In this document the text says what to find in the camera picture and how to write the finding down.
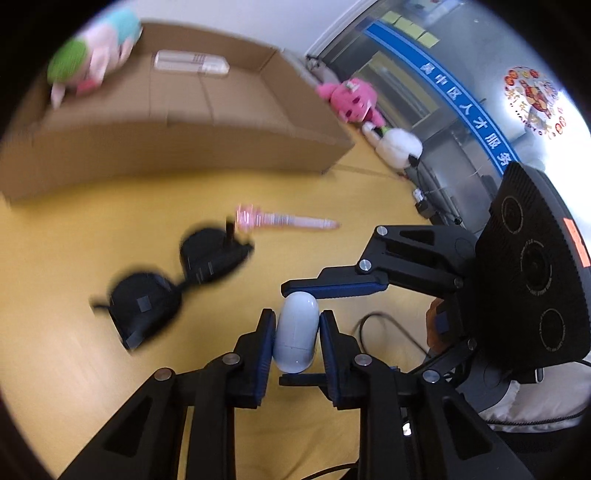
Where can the black goggles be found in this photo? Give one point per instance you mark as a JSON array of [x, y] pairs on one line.
[[143, 304]]

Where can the teal and pink plush toy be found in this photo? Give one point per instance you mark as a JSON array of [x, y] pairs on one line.
[[92, 60]]

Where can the white plush toy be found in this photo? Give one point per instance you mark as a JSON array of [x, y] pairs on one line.
[[397, 145]]

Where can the pink bear plush toy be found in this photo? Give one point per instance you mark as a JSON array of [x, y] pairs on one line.
[[353, 97]]

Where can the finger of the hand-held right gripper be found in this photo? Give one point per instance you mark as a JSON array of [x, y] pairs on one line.
[[300, 379], [341, 286]]

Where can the group of yellow sticky notes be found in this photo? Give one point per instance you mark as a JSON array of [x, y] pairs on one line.
[[411, 27]]

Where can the pink long packet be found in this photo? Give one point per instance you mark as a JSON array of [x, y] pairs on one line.
[[286, 219]]

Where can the blue window banner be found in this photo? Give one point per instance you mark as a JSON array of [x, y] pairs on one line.
[[461, 110]]

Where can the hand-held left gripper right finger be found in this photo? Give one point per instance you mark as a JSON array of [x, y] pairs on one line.
[[330, 360]]

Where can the person's right hand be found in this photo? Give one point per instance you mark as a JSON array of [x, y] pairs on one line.
[[433, 327]]

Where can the brown cardboard box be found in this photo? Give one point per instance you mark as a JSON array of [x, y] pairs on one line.
[[184, 134]]

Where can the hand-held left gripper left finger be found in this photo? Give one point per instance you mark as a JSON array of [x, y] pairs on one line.
[[265, 350]]

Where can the person's white clothing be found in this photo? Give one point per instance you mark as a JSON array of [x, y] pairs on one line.
[[545, 401]]

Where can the round red window sticker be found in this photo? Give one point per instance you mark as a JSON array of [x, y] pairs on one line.
[[533, 99]]

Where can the white capsule-shaped case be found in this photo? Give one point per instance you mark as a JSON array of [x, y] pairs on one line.
[[295, 332]]

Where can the white remote control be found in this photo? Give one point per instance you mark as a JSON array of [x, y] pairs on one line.
[[191, 62]]

